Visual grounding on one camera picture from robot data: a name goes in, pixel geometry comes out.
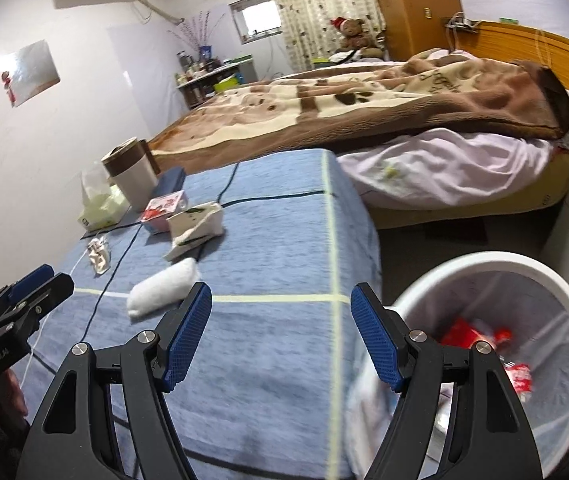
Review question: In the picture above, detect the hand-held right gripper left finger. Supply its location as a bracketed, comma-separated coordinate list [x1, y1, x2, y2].
[14, 281, 214, 480]

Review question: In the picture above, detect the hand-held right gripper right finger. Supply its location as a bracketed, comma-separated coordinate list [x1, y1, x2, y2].
[351, 281, 545, 480]

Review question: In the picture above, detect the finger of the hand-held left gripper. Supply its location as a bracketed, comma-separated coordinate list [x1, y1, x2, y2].
[0, 273, 75, 343]
[7, 265, 56, 302]

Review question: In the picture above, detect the clear bubble wrap bag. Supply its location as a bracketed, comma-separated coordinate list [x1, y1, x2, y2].
[126, 257, 201, 321]

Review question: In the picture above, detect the red medicine box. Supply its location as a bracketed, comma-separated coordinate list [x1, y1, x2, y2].
[439, 316, 514, 357]

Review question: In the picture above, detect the white trash bin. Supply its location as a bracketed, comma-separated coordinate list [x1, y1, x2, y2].
[345, 252, 569, 480]

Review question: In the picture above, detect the clear plastic bottle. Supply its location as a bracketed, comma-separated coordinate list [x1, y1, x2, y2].
[499, 357, 536, 404]

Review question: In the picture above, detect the crumpled brown printed paper cup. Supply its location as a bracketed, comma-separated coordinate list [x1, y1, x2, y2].
[87, 237, 112, 277]

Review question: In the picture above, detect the yellow tissue pack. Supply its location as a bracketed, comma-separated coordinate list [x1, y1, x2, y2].
[77, 167, 130, 233]

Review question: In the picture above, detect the crumpled white paper carton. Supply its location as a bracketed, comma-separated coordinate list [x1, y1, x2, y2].
[163, 201, 225, 262]

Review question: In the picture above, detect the small red white box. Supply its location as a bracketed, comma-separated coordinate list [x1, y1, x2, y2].
[139, 191, 188, 235]

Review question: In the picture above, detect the brown beige lidded canister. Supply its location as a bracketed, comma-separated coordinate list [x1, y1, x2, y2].
[101, 136, 161, 213]

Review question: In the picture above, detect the blue checked tablecloth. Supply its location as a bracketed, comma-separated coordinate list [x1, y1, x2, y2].
[24, 149, 383, 480]

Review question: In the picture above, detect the dark blue glasses case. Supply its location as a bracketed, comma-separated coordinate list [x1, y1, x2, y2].
[153, 167, 186, 196]

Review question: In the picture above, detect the pink bedsheet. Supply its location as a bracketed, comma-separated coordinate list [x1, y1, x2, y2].
[337, 127, 561, 209]

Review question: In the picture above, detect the yellow mattress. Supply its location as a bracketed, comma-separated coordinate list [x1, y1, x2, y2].
[365, 152, 569, 231]

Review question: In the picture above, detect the brown paw print blanket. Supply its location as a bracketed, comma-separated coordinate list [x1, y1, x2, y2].
[147, 49, 569, 176]

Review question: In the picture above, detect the cluttered side desk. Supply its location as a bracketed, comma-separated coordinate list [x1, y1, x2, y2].
[174, 55, 258, 109]

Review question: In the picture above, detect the green box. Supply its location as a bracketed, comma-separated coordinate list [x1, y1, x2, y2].
[213, 75, 245, 94]

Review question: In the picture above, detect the air conditioner pipe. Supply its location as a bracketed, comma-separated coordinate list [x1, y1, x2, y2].
[123, 0, 186, 27]

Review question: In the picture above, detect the vase with purple twigs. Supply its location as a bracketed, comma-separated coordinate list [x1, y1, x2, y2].
[166, 8, 228, 62]

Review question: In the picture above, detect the brown teddy bear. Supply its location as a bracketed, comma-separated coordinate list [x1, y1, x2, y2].
[329, 16, 384, 59]

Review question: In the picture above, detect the small window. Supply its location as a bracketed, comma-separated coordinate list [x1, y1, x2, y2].
[228, 0, 284, 46]

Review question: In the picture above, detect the patterned curtain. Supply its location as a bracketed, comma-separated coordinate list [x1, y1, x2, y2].
[262, 0, 388, 73]

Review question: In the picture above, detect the wooden wardrobe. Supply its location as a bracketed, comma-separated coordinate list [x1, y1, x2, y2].
[365, 0, 465, 61]

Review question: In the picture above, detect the wooden headboard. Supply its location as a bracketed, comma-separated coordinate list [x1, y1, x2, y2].
[447, 20, 569, 111]

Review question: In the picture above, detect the shiny wall poster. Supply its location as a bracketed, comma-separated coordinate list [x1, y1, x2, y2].
[0, 40, 61, 109]

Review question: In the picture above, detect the power strip with cables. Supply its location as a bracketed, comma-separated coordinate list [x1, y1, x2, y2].
[443, 14, 481, 34]

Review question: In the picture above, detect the white cable loop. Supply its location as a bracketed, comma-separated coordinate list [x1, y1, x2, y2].
[535, 27, 554, 62]

